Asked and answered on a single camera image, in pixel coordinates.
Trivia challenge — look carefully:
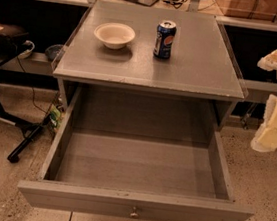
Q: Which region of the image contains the blue pepsi can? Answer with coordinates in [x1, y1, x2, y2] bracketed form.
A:
[153, 20, 177, 59]

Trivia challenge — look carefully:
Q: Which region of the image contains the grey cabinet with top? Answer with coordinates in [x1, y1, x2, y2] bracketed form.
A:
[45, 0, 258, 134]

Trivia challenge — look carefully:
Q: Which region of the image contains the open grey top drawer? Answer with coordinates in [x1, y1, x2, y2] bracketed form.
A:
[18, 87, 254, 221]

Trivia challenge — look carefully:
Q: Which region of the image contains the metal drawer knob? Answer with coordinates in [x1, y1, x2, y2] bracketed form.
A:
[130, 207, 140, 219]

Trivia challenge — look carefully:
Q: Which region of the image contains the white paper bowl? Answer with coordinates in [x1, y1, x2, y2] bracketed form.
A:
[94, 22, 136, 50]

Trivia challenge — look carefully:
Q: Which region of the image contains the green small object on floor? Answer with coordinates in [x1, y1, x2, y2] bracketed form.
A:
[49, 105, 61, 129]

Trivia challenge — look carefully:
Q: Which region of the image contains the dark round bowl on shelf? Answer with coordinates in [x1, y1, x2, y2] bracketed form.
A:
[45, 44, 64, 61]

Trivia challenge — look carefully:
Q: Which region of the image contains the black folding stand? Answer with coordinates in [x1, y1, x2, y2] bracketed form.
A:
[0, 36, 61, 168]

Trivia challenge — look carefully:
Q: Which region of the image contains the black box on stand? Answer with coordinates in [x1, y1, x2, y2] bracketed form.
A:
[0, 23, 29, 45]

